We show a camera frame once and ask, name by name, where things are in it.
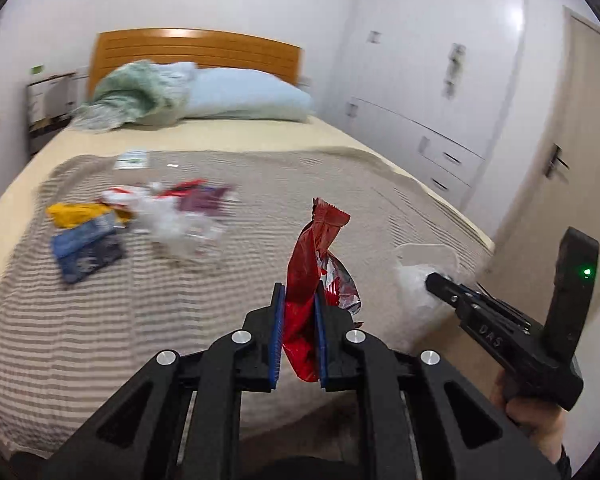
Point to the red foil snack wrapper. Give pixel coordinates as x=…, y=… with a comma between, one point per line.
x=305, y=270

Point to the white plastic bag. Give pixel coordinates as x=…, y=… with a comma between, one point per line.
x=420, y=285

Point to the person's right hand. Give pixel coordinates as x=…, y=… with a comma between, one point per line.
x=535, y=420

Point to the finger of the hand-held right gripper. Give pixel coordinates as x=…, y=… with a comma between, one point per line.
x=442, y=287
x=472, y=291

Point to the brown checkered blanket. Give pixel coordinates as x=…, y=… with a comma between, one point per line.
x=130, y=310

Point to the red and white wrapper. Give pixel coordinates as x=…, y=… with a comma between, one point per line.
x=122, y=195

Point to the light blue pillow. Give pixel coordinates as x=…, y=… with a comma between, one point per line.
x=245, y=95

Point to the blue snack packet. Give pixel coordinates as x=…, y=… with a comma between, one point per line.
x=82, y=250

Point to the white wardrobe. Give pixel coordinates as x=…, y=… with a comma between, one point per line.
x=430, y=35

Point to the bed with cream sheet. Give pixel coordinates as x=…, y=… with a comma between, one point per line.
x=280, y=135

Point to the black metal rack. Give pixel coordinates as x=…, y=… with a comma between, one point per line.
x=45, y=95

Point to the purple snack wrapper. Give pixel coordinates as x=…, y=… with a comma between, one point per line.
x=202, y=202

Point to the small green box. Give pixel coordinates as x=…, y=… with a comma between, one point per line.
x=38, y=68

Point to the white and green carton box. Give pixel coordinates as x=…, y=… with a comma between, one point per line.
x=132, y=160

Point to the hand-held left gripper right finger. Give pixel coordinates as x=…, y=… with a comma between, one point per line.
x=321, y=335

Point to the beige door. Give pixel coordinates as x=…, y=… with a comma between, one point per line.
x=570, y=110

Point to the clear plastic bottle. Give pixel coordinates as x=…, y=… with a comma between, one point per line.
x=175, y=230

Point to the yellow snack wrapper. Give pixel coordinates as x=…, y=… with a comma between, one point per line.
x=75, y=212

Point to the green lace cloth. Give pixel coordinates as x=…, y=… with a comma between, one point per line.
x=130, y=95

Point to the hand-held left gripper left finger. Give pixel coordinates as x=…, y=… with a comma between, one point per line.
x=278, y=330

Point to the wooden headboard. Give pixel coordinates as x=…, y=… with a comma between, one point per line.
x=205, y=50

